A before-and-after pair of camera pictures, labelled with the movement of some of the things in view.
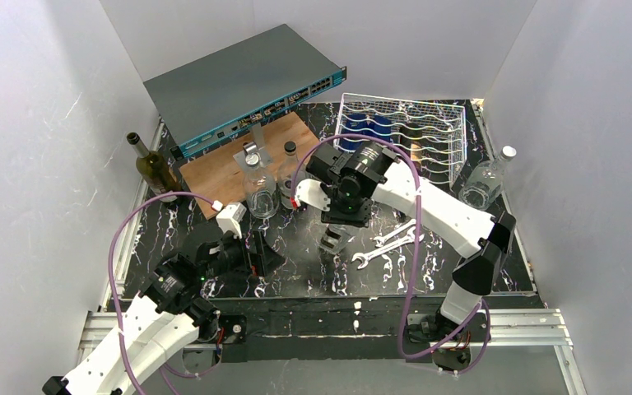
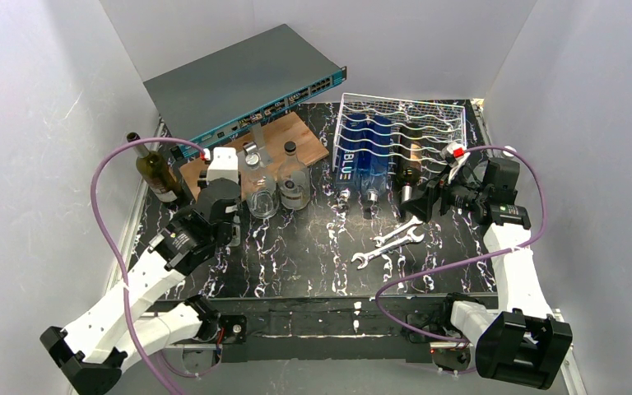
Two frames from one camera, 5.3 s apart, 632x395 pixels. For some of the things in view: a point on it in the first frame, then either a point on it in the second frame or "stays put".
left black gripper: x=256 y=253 → x=203 y=178
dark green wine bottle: x=412 y=143 stays put
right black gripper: x=336 y=233 → x=436 y=195
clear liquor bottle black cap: x=288 y=169 stays put
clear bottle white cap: x=260 y=189 stays put
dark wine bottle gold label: x=153 y=170 stays put
